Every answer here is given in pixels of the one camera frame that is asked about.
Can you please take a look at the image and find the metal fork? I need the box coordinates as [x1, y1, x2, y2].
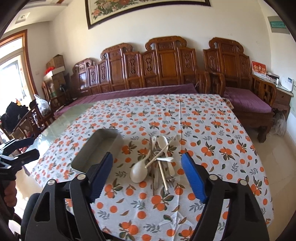
[162, 161, 175, 188]

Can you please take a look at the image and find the small white plastic spoon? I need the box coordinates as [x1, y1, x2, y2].
[157, 157, 173, 162]

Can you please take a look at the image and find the large white rice spoon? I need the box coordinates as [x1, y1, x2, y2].
[130, 151, 151, 183]

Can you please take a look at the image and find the metal spoon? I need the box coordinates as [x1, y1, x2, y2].
[151, 136, 159, 191]

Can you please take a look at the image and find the left hand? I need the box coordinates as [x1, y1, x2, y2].
[4, 181, 17, 207]

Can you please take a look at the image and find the dark wooden dining chair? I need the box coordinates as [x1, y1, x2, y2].
[0, 81, 56, 140]

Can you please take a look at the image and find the white plastic bag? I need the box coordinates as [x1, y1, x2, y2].
[34, 94, 51, 117]

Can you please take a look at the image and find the grey rectangular utensil tray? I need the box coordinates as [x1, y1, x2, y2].
[71, 128, 123, 173]

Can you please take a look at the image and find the orange print tablecloth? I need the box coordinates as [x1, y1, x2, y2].
[32, 94, 273, 240]

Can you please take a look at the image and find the cardboard boxes stack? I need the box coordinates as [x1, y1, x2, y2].
[43, 54, 66, 93]

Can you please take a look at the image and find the purple armchair cushion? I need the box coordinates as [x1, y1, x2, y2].
[224, 87, 271, 113]

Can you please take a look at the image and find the carved wooden armchair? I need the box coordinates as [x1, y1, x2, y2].
[203, 37, 276, 143]

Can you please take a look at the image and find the wooden side table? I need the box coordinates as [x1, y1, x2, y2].
[272, 87, 293, 120]

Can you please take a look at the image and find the white telephone device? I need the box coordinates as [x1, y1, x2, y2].
[280, 76, 293, 92]

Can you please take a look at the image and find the red calendar card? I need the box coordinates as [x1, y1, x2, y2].
[251, 61, 266, 78]

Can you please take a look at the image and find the framed floral painting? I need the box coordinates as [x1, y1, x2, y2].
[84, 0, 211, 29]

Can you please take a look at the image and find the carved wooden sofa bench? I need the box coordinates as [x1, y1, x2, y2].
[69, 36, 210, 97]

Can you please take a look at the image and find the green wall sign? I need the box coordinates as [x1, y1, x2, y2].
[267, 16, 290, 34]

